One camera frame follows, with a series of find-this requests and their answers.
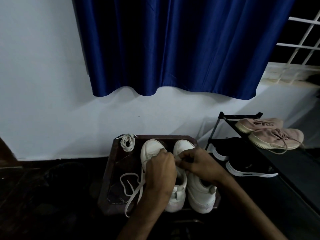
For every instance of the person's right hand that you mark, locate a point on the person's right hand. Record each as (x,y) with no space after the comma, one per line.
(202,167)

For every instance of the person's left hand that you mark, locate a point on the person's left hand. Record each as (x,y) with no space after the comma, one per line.
(160,174)

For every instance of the white shoelace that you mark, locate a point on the white shoelace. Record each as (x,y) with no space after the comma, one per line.
(127,142)
(132,194)

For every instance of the person's right forearm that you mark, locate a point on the person's right forearm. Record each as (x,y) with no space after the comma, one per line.
(252,212)

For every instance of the person's left forearm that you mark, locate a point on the person's left forearm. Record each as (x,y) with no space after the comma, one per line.
(140,217)

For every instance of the black sneaker white sole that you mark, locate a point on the black sneaker white sole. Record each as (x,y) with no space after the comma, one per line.
(217,155)
(250,172)

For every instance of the dark brown plastic stool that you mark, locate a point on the dark brown plastic stool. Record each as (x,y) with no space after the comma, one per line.
(112,167)

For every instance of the pink sneaker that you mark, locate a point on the pink sneaker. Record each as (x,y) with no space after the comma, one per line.
(250,124)
(270,139)

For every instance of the black shoe rack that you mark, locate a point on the black shoe rack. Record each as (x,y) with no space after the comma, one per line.
(295,169)

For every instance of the blue curtain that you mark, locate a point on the blue curtain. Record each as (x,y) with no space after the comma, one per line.
(175,42)

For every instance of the white window grille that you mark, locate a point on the white window grille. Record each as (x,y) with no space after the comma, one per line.
(292,69)

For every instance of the brown wooden door frame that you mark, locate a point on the brown wooden door frame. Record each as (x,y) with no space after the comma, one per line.
(7,154)

